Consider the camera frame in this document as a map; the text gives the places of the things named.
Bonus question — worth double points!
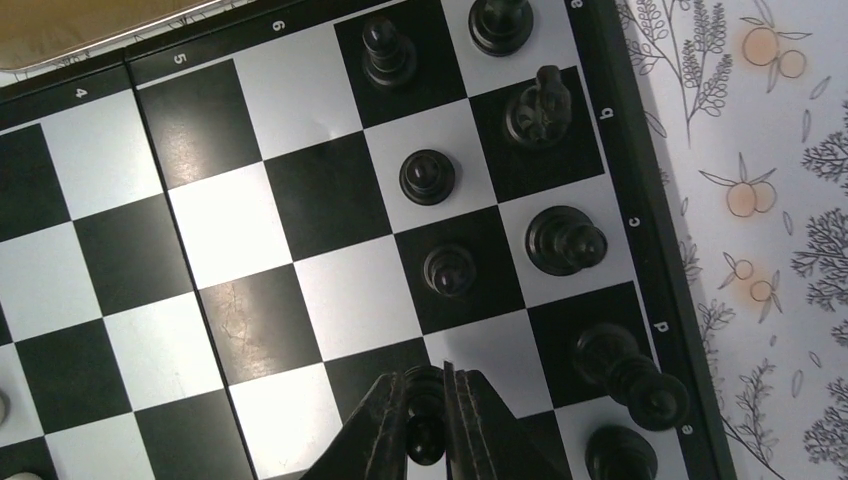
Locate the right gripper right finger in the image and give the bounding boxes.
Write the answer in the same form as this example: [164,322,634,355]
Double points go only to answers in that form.
[443,361,564,479]

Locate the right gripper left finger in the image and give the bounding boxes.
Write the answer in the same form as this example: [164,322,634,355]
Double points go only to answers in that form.
[302,373,407,480]

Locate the black chess piece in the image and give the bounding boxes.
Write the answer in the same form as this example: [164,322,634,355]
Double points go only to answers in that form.
[524,205,608,276]
[585,425,658,480]
[572,323,690,431]
[468,0,534,57]

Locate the black chess knight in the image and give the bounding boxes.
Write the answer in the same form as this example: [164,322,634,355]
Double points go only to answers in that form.
[504,65,573,150]

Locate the black white chessboard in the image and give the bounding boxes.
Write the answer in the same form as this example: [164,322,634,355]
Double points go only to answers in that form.
[1,1,736,479]

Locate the floral table mat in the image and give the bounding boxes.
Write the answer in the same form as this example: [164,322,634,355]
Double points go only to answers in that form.
[617,1,847,479]

